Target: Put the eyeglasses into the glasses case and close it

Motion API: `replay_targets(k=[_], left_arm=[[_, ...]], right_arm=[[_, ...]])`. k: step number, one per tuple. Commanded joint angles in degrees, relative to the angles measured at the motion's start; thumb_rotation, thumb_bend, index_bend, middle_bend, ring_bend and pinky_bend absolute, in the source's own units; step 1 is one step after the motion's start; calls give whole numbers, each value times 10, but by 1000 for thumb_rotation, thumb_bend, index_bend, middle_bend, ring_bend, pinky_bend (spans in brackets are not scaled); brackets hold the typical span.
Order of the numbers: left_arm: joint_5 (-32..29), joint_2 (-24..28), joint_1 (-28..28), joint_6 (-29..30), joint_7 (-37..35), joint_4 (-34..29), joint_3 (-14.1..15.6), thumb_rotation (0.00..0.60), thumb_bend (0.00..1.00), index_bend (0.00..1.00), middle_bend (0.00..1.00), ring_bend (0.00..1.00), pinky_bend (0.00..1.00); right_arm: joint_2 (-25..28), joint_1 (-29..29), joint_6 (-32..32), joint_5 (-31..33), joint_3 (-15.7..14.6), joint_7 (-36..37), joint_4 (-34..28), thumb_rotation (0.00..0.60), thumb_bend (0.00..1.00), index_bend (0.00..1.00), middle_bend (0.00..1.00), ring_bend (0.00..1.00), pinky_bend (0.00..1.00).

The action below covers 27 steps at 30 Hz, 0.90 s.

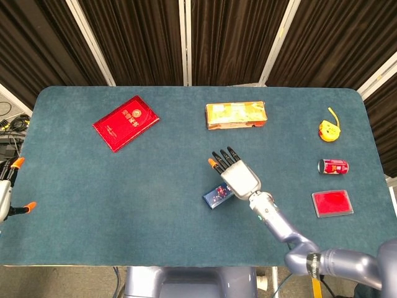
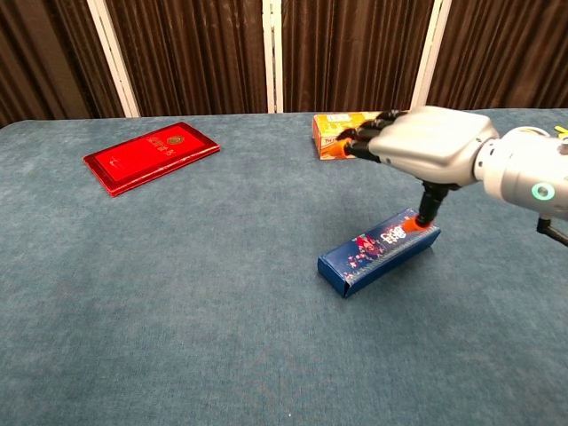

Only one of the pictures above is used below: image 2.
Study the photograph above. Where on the orange yellow carton box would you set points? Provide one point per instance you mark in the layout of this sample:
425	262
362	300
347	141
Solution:
328	128

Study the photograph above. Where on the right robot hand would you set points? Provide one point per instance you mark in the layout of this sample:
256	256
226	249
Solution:
430	142

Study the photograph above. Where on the dark brown curtain panel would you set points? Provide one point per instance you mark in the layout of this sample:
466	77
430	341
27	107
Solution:
501	53
355	53
44	57
191	57

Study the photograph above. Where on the red certificate book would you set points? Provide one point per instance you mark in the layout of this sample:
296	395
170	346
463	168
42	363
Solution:
151	155

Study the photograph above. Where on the blue felt table mat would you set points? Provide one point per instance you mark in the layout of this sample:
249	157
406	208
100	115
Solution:
177	288

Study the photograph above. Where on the white box with blue edge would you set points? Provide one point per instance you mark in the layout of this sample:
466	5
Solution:
377	262

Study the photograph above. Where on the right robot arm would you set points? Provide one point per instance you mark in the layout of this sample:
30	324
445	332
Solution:
523	164

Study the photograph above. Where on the white partition post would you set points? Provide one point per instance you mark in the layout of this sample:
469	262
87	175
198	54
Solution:
273	55
428	53
113	57

